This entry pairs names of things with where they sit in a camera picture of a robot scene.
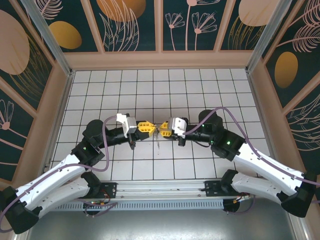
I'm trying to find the silver key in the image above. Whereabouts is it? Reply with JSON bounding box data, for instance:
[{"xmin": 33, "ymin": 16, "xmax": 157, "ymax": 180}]
[{"xmin": 154, "ymin": 130, "xmax": 162, "ymax": 155}]

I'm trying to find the grey metal sheet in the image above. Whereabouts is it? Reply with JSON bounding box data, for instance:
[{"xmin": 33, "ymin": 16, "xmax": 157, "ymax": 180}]
[{"xmin": 26, "ymin": 208, "xmax": 307, "ymax": 240}]

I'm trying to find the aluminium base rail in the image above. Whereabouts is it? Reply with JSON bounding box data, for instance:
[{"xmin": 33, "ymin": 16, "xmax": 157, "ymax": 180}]
[{"xmin": 101, "ymin": 180, "xmax": 222, "ymax": 201}]

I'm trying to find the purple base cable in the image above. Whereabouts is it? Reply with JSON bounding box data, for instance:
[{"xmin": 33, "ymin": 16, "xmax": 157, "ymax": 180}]
[
  {"xmin": 74, "ymin": 193, "xmax": 118, "ymax": 218},
  {"xmin": 224, "ymin": 194, "xmax": 256, "ymax": 216}
]

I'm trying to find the grey slotted cable duct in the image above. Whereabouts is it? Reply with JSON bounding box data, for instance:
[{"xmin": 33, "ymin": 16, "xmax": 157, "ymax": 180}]
[{"xmin": 46, "ymin": 199, "xmax": 226, "ymax": 211}]

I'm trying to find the aluminium frame post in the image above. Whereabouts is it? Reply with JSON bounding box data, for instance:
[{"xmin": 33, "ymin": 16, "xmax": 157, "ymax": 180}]
[
  {"xmin": 19, "ymin": 0, "xmax": 76, "ymax": 77},
  {"xmin": 244, "ymin": 0, "xmax": 293, "ymax": 75}
]

